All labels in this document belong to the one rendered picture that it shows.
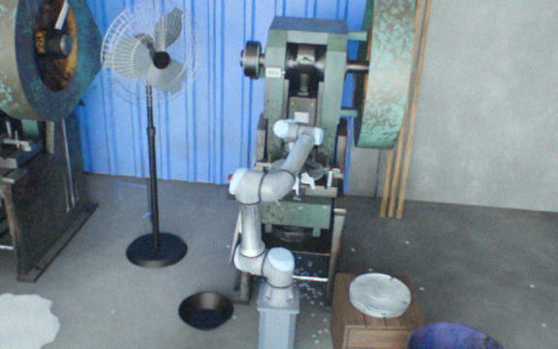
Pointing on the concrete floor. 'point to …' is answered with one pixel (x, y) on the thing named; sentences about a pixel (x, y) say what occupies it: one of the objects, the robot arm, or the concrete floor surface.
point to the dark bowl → (205, 310)
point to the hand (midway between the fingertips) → (307, 192)
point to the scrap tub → (449, 337)
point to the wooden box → (387, 336)
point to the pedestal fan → (152, 69)
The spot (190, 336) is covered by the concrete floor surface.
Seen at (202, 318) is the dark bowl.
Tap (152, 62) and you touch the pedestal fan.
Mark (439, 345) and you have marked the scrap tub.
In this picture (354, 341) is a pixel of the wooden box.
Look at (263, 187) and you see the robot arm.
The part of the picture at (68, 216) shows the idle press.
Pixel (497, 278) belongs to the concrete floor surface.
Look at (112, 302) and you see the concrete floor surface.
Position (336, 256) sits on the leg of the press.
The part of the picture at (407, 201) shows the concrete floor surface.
